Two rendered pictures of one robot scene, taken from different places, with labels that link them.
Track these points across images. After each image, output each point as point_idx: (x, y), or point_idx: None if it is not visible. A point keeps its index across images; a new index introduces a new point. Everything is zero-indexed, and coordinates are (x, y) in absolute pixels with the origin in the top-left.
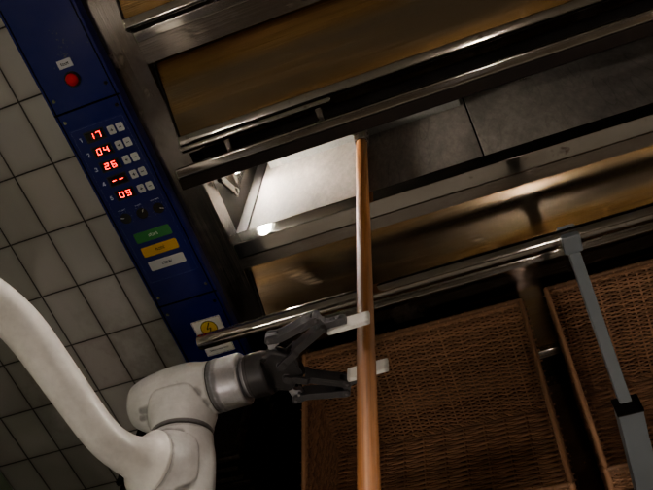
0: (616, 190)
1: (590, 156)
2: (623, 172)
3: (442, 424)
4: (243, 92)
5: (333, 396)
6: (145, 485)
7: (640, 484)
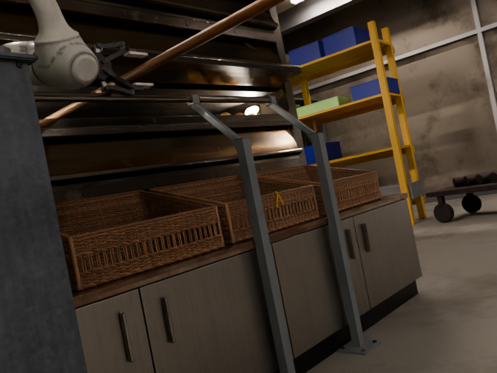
0: (174, 147)
1: (164, 126)
2: (175, 141)
3: (102, 263)
4: (2, 29)
5: (126, 91)
6: (67, 33)
7: (251, 180)
